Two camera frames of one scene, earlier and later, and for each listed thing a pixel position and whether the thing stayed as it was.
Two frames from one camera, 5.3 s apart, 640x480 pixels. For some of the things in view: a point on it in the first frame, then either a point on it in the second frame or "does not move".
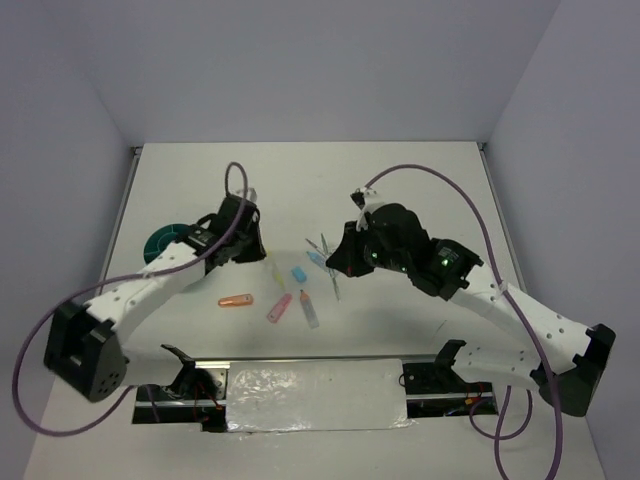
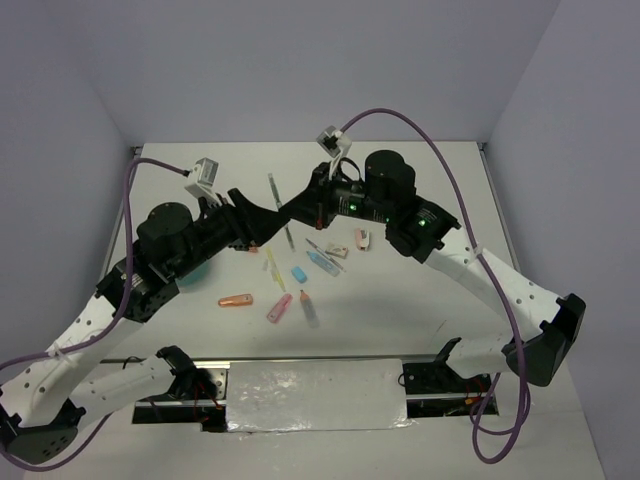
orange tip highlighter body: (309, 310) does not move
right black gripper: (345, 257) -> (312, 205)
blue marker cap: (299, 274) does not move
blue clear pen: (322, 252) does not move
